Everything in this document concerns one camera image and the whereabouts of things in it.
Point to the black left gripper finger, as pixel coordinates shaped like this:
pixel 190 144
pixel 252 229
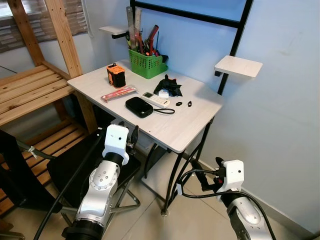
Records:
pixel 134 133

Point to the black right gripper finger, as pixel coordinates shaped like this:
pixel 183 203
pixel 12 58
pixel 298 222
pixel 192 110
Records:
pixel 220 165
pixel 207 184

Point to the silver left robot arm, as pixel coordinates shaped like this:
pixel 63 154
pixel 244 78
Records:
pixel 102 185

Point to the black zip case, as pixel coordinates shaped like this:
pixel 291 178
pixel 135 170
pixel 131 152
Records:
pixel 138 107

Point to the white wooden table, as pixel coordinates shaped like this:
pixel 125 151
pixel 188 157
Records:
pixel 170 125

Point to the white remote control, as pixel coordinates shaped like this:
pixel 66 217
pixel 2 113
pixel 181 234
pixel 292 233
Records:
pixel 155 99

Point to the red flat package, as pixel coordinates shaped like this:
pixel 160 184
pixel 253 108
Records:
pixel 119 94

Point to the small white box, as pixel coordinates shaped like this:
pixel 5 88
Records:
pixel 164 93

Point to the small black clip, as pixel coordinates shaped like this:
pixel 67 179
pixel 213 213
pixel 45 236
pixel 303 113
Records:
pixel 178 104
pixel 190 104

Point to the black crumpled glove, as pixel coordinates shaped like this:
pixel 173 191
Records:
pixel 169 85

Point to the orange black tape measure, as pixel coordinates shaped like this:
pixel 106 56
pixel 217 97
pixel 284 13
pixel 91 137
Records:
pixel 115 76

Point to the green plastic basket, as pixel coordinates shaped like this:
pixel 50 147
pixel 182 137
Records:
pixel 147 65

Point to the black folding chair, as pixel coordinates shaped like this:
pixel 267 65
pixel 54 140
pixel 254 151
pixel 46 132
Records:
pixel 65 165

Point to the thin black screwdriver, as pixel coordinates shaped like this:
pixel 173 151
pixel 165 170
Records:
pixel 157 40

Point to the yellowish plastic ruler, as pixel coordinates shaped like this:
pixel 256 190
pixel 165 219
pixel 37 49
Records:
pixel 134 25

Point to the steel ruler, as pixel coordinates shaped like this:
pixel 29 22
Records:
pixel 128 25

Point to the wooden slatted rack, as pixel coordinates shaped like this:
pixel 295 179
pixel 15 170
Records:
pixel 30 90

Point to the black board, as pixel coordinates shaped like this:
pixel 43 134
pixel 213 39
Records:
pixel 15 170

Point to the brown window blind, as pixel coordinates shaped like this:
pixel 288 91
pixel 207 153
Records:
pixel 39 20

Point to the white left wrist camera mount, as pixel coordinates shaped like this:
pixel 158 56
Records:
pixel 116 140

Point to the large white wall shelf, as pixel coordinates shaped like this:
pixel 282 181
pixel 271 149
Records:
pixel 239 66

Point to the small white wall shelf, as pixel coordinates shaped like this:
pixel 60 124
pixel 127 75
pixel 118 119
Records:
pixel 114 30

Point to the black metal frame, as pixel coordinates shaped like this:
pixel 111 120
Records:
pixel 238 36

